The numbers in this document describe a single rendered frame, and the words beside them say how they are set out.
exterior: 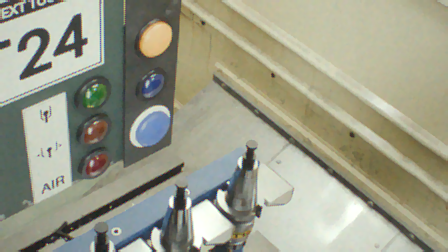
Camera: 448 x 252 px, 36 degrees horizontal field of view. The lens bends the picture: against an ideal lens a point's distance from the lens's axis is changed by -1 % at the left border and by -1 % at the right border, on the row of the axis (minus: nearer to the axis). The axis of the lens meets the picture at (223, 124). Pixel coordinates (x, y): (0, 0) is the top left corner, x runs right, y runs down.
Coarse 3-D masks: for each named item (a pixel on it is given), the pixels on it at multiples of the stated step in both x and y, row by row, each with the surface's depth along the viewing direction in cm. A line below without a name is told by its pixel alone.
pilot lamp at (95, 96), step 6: (90, 90) 44; (96, 90) 45; (102, 90) 45; (84, 96) 45; (90, 96) 45; (96, 96) 45; (102, 96) 45; (84, 102) 45; (90, 102) 45; (96, 102) 45; (102, 102) 46; (90, 108) 45
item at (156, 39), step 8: (160, 24) 45; (152, 32) 45; (160, 32) 45; (168, 32) 46; (144, 40) 45; (152, 40) 45; (160, 40) 46; (168, 40) 46; (144, 48) 45; (152, 48) 46; (160, 48) 46; (152, 56) 46
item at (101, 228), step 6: (102, 222) 74; (96, 228) 74; (102, 228) 74; (102, 234) 74; (96, 240) 75; (102, 240) 75; (108, 240) 75; (96, 246) 75; (102, 246) 75; (108, 246) 76
